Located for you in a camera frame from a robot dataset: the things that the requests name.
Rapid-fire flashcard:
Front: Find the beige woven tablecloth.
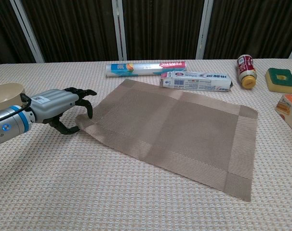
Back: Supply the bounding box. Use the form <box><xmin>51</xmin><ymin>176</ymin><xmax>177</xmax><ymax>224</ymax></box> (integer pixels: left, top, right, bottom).
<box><xmin>0</xmin><ymin>58</ymin><xmax>292</xmax><ymax>231</ymax></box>

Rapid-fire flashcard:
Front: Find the brown woven placemat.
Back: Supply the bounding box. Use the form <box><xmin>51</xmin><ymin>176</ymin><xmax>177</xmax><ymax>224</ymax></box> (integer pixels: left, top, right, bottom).
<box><xmin>76</xmin><ymin>78</ymin><xmax>259</xmax><ymax>203</ymax></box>

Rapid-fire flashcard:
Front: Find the light brown bowl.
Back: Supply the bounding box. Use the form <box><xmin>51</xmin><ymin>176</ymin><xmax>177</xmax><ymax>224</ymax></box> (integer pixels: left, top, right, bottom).
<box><xmin>0</xmin><ymin>82</ymin><xmax>26</xmax><ymax>110</ymax></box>

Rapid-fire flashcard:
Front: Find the red label bottle yellow cap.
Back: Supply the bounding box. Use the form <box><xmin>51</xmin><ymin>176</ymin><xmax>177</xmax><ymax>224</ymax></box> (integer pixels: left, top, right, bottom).
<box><xmin>237</xmin><ymin>54</ymin><xmax>257</xmax><ymax>90</ymax></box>

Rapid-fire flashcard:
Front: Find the plastic wrap roll box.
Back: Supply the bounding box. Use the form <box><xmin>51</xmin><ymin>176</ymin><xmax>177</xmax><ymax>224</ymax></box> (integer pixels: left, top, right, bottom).
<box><xmin>105</xmin><ymin>60</ymin><xmax>187</xmax><ymax>78</ymax></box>

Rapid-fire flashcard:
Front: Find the orange cracker box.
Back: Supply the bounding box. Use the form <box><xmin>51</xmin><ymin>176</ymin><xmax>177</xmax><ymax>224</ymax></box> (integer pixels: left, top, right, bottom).
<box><xmin>274</xmin><ymin>94</ymin><xmax>292</xmax><ymax>138</ymax></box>

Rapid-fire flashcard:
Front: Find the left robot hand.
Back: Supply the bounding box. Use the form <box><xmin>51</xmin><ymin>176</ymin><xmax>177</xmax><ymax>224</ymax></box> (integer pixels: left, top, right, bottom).
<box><xmin>29</xmin><ymin>88</ymin><xmax>98</xmax><ymax>135</ymax></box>

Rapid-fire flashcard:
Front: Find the dark pleated screen panel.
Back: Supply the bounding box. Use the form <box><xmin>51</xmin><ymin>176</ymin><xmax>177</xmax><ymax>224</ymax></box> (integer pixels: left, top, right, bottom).
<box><xmin>20</xmin><ymin>0</ymin><xmax>119</xmax><ymax>64</ymax></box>
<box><xmin>121</xmin><ymin>0</ymin><xmax>206</xmax><ymax>61</ymax></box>
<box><xmin>0</xmin><ymin>0</ymin><xmax>36</xmax><ymax>67</ymax></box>
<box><xmin>203</xmin><ymin>0</ymin><xmax>292</xmax><ymax>60</ymax></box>

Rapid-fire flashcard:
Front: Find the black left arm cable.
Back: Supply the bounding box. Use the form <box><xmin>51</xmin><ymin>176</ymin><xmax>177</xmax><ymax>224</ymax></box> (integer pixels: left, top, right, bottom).
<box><xmin>20</xmin><ymin>93</ymin><xmax>32</xmax><ymax>113</ymax></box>

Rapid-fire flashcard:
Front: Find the green and yellow sponge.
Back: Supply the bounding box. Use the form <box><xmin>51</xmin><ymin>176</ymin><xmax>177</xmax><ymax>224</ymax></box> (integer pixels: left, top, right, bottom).
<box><xmin>265</xmin><ymin>67</ymin><xmax>292</xmax><ymax>93</ymax></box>

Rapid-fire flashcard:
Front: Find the white toothpaste box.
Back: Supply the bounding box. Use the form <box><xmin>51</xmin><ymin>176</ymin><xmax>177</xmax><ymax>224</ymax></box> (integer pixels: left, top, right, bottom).
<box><xmin>160</xmin><ymin>70</ymin><xmax>234</xmax><ymax>93</ymax></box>

